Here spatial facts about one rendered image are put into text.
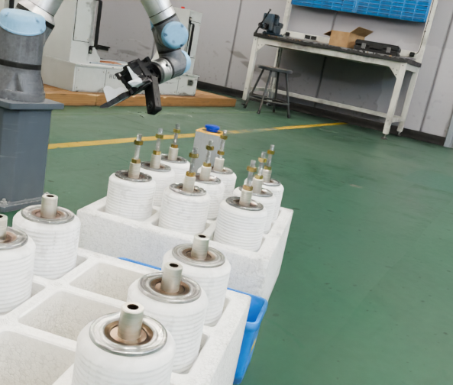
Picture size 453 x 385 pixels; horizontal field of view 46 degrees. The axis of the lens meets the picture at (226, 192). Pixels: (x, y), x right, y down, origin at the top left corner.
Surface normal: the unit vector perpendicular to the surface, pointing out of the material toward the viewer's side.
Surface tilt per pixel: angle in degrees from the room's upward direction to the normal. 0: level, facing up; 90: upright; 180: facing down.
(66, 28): 90
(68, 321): 90
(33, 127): 90
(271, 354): 0
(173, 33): 90
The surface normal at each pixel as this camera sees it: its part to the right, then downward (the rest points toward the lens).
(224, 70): -0.50, 0.14
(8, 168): 0.25, 0.29
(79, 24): 0.85, 0.29
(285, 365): 0.18, -0.95
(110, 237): -0.24, 0.21
